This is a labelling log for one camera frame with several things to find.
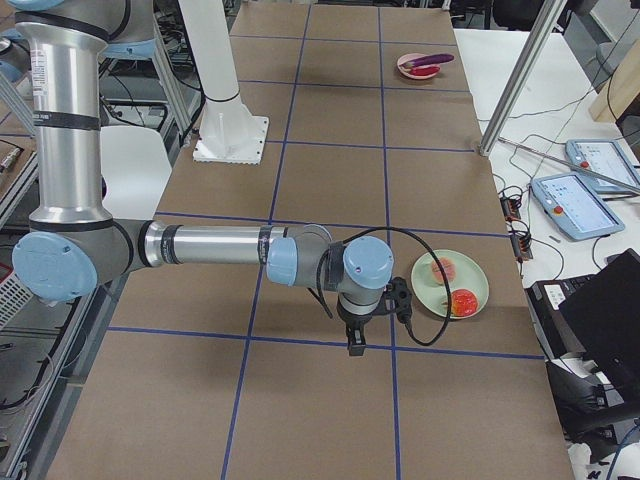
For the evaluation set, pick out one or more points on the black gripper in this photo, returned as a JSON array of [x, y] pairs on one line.
[[353, 320]]

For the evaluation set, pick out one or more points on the red pomegranate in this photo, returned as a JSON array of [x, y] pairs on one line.
[[464, 303]]

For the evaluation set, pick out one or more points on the yellow pink peach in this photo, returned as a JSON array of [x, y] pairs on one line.
[[443, 270]]

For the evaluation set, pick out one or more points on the red chili pepper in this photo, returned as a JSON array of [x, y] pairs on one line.
[[424, 72]]

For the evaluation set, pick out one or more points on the purple eggplant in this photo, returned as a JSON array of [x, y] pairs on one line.
[[427, 60]]

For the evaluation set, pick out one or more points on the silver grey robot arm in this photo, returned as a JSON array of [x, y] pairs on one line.
[[75, 244]]

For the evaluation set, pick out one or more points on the mint green plate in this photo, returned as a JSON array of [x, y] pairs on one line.
[[469, 276]]

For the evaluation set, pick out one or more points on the orange terminal block strip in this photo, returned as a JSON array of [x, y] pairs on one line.
[[519, 232]]

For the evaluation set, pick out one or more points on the black laptop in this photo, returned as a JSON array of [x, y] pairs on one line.
[[596, 315]]

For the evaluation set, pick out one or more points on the blue teach pendant near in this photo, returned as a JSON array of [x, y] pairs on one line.
[[575, 208]]

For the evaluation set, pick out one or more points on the blue teach pendant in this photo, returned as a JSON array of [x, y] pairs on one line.
[[575, 208], [605, 157]]

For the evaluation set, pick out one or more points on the white plastic chair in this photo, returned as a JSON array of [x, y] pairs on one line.
[[136, 170]]

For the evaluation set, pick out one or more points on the pink plate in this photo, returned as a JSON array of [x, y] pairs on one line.
[[404, 71]]

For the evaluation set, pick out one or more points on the blue teach pendant far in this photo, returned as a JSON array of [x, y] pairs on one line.
[[605, 157]]

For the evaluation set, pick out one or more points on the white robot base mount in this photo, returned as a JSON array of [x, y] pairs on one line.
[[228, 131]]

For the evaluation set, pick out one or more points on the white wire basket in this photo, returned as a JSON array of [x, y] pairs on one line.
[[14, 295]]

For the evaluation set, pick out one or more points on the aluminium frame post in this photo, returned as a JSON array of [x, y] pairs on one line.
[[535, 42]]

